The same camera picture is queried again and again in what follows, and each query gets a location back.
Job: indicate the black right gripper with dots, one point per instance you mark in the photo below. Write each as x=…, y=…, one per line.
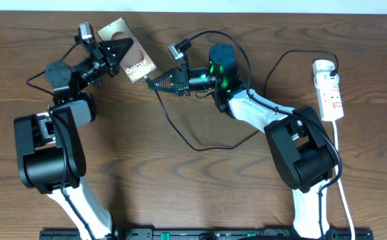
x=179, y=75

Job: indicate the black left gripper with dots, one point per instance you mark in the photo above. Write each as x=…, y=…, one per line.
x=103, y=57

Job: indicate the bronze Galaxy smartphone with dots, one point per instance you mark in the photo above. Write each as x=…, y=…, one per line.
x=137, y=63

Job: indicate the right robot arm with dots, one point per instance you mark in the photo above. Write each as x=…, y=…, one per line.
x=304, y=156

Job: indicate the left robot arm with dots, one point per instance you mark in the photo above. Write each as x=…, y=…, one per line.
x=50, y=156

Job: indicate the white charger plug adapter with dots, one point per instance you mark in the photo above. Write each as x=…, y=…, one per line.
x=323, y=65

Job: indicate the white power strip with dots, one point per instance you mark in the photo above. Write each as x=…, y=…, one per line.
x=329, y=98

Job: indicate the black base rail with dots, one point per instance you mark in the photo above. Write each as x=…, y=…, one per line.
x=168, y=234

